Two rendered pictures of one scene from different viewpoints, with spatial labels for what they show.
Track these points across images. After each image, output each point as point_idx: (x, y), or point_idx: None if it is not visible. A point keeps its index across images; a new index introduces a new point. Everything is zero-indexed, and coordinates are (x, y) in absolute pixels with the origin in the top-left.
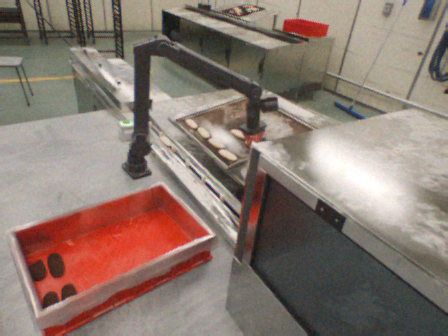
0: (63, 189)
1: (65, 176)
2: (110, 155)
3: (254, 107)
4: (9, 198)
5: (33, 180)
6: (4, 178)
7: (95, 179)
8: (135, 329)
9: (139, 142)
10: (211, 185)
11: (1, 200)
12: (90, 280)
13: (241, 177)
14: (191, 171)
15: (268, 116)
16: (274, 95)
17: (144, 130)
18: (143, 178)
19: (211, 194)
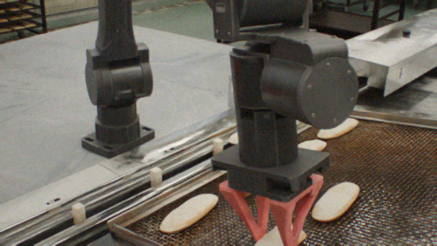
0: (34, 104)
1: (72, 96)
2: (162, 108)
3: (232, 63)
4: (7, 83)
5: (54, 83)
6: (55, 70)
7: (71, 116)
8: None
9: (89, 67)
10: (54, 235)
11: (1, 81)
12: None
13: None
14: (118, 193)
15: None
16: (321, 41)
17: (101, 46)
18: (90, 154)
19: (7, 242)
